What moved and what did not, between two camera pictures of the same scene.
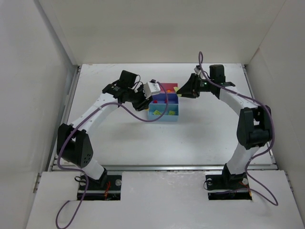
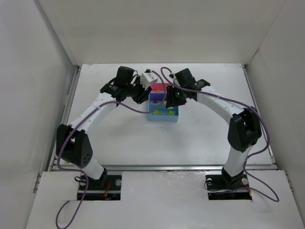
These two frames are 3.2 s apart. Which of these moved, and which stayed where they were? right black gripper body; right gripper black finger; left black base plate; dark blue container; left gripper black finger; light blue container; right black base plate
Moved: left gripper black finger; right black gripper body; right gripper black finger
Stayed: right black base plate; light blue container; left black base plate; dark blue container
